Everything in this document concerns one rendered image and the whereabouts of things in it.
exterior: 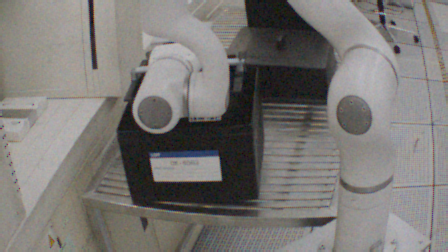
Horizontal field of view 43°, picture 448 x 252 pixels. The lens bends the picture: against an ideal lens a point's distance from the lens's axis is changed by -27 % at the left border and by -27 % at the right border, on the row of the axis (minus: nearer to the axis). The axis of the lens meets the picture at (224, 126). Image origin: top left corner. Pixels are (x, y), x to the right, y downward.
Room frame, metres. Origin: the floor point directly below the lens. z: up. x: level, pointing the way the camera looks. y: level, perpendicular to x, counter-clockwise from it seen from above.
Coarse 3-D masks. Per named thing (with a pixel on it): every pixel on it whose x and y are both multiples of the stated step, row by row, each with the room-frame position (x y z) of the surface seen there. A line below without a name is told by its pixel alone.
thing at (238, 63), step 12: (204, 24) 1.44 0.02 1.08; (144, 60) 1.52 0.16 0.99; (228, 60) 1.40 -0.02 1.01; (240, 60) 1.39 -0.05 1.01; (132, 72) 1.42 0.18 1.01; (144, 72) 1.42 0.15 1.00; (240, 72) 1.38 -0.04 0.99; (132, 84) 1.40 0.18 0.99; (240, 84) 1.33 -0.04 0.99; (132, 96) 1.35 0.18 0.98; (240, 96) 1.39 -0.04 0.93; (132, 108) 1.33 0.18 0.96; (228, 108) 1.30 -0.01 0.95; (240, 108) 1.37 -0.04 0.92; (132, 120) 1.33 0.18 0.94; (180, 120) 1.31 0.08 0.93; (192, 120) 1.31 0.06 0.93; (204, 120) 1.31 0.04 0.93; (216, 120) 1.30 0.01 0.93; (228, 120) 1.30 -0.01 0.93; (240, 120) 1.35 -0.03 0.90
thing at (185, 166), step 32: (256, 96) 1.40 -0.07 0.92; (128, 128) 1.39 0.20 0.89; (192, 128) 1.27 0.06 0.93; (224, 128) 1.27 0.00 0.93; (256, 128) 1.33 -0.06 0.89; (128, 160) 1.29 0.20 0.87; (160, 160) 1.28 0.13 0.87; (192, 160) 1.27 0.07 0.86; (224, 160) 1.27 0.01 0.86; (256, 160) 1.28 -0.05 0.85; (160, 192) 1.29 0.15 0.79; (192, 192) 1.28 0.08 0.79; (224, 192) 1.27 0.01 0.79; (256, 192) 1.26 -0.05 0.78
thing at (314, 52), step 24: (240, 48) 1.83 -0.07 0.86; (264, 48) 1.81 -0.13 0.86; (288, 48) 1.80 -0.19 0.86; (312, 48) 1.79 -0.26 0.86; (264, 72) 1.70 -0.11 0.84; (288, 72) 1.68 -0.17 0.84; (312, 72) 1.66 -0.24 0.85; (264, 96) 1.70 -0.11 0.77; (288, 96) 1.68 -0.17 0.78; (312, 96) 1.67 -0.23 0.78
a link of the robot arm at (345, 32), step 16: (288, 0) 1.02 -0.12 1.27; (304, 0) 0.99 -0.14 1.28; (320, 0) 0.99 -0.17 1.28; (336, 0) 0.99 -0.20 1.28; (304, 16) 1.01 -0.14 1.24; (320, 16) 0.99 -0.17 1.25; (336, 16) 0.99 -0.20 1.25; (352, 16) 1.01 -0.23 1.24; (320, 32) 1.05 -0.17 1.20; (336, 32) 1.03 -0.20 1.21; (352, 32) 1.02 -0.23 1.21; (368, 32) 1.03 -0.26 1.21; (336, 48) 1.06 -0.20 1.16; (352, 48) 1.03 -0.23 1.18; (368, 48) 1.01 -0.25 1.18; (384, 48) 1.02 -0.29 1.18
